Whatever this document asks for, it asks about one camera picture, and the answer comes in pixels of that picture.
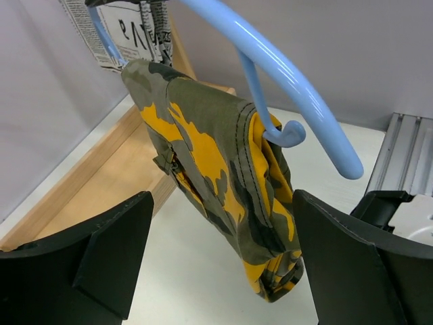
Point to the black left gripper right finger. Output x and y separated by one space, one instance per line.
359 273

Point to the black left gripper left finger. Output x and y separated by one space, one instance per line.
85 274

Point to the camouflage yellow trousers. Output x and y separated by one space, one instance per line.
211 144

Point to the light blue plastic hanger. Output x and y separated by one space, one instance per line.
254 50

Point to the newspaper print trousers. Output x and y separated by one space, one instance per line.
116 32

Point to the wooden clothes rack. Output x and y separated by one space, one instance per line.
111 164

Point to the aluminium mounting rail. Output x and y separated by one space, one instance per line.
405 158

